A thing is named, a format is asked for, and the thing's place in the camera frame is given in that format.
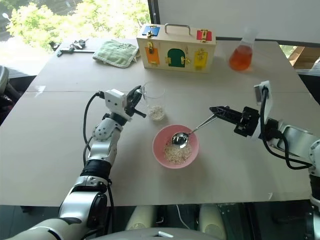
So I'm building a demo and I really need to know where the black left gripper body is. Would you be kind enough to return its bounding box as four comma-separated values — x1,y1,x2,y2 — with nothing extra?
123,96,147,122

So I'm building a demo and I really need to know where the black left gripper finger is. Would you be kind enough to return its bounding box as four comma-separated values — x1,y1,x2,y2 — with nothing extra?
127,85,143,101
133,90,145,107

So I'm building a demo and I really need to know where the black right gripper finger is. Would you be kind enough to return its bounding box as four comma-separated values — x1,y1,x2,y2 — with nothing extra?
209,105,243,119
212,111,242,125

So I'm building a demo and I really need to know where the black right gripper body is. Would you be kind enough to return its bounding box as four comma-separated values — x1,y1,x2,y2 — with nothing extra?
233,106,261,137

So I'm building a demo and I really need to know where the clear glass mug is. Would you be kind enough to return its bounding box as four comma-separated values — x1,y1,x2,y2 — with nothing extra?
141,81,166,122

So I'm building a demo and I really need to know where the metal spoon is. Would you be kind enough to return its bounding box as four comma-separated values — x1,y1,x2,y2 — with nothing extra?
170,115,218,150

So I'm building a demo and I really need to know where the pink bowl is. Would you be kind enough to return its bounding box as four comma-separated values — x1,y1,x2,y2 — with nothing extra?
152,124,200,170

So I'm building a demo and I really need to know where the green folded towel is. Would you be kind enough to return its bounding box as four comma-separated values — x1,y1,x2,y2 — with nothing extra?
92,39,140,68

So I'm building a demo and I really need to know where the glass flask with orange liquid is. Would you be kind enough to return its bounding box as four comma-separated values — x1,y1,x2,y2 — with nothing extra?
229,27,258,72

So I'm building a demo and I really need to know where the wooden lock box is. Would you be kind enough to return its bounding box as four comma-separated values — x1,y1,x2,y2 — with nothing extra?
136,23,217,74

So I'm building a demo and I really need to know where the metal bar tool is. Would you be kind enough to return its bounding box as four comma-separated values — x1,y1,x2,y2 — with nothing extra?
56,48,95,57

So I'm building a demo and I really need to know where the bunch of keys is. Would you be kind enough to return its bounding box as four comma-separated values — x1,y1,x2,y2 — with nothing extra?
69,38,89,50

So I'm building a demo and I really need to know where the wooden beam outside window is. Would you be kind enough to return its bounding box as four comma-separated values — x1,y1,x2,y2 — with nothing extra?
288,45,320,70

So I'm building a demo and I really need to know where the pale rounded robot leg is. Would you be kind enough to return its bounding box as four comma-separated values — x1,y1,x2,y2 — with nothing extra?
124,205,156,231
199,204,227,240

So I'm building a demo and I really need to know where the grey robot torso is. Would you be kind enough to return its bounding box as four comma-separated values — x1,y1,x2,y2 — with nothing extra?
94,226,226,240

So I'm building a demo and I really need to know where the dark chair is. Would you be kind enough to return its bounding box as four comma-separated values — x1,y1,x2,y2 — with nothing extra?
0,65,26,126

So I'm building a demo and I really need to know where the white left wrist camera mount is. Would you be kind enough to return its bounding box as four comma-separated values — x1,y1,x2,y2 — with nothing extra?
104,88,128,118

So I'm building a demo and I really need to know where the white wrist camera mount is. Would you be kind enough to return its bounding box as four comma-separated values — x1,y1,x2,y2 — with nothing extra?
104,88,128,118
249,80,273,141

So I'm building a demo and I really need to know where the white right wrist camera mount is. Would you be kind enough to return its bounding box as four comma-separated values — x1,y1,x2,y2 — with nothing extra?
249,80,273,141

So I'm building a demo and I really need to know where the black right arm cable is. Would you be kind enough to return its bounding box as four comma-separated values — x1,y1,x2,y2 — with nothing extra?
259,88,314,171

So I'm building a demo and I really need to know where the black window frame post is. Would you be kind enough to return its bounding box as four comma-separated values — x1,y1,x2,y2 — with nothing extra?
147,0,161,26

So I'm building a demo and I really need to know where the thin white cable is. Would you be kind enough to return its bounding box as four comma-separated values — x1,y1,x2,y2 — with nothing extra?
175,204,190,229

